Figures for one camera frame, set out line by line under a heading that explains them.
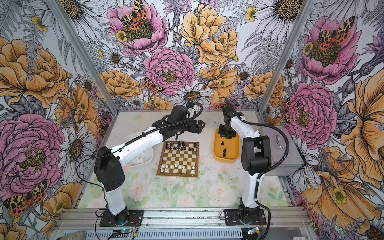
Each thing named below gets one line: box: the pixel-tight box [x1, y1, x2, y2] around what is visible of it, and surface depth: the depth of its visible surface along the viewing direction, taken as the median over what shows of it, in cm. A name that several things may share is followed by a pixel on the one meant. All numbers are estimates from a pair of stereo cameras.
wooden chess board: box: [156, 141, 200, 178], surface depth 95 cm
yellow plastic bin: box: [213, 128, 240, 163], surface depth 101 cm
